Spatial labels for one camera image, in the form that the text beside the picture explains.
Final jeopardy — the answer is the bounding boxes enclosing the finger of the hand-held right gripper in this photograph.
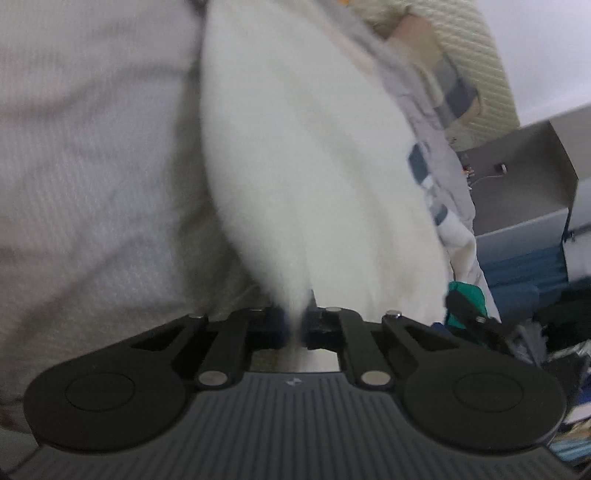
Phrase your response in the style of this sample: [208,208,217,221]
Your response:
[444,292,514,354]

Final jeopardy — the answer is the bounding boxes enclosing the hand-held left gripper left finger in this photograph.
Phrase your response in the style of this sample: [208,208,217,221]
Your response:
[129,306,290,388]

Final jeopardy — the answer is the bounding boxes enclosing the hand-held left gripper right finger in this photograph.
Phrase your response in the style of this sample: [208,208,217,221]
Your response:
[299,305,452,389]

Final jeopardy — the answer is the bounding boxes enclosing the green shirt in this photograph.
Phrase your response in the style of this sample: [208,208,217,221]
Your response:
[445,281,491,329]

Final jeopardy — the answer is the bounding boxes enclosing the white and navy towel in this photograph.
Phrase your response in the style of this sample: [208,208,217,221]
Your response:
[198,0,502,374]

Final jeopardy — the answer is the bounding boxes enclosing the blue curtain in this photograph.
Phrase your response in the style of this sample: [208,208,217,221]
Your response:
[475,244,570,325]

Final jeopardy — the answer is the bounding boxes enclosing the grey wardrobe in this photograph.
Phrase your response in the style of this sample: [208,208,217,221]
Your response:
[461,104,591,237]

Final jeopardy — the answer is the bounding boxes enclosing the small bottles on nightstand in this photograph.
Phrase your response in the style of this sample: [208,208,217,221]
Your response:
[457,154,477,188]

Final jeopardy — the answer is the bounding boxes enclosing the grey bed cover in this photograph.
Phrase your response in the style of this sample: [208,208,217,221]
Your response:
[0,0,477,432]

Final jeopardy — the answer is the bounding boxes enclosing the plaid pillow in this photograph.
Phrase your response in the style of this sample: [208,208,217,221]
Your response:
[392,13,484,145]

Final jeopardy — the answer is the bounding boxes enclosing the cream quilted headboard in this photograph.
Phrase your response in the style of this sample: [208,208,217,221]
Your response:
[350,0,521,149]

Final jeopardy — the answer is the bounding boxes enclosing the wall charger with white cable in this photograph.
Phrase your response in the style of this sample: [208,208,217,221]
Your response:
[471,162,509,185]

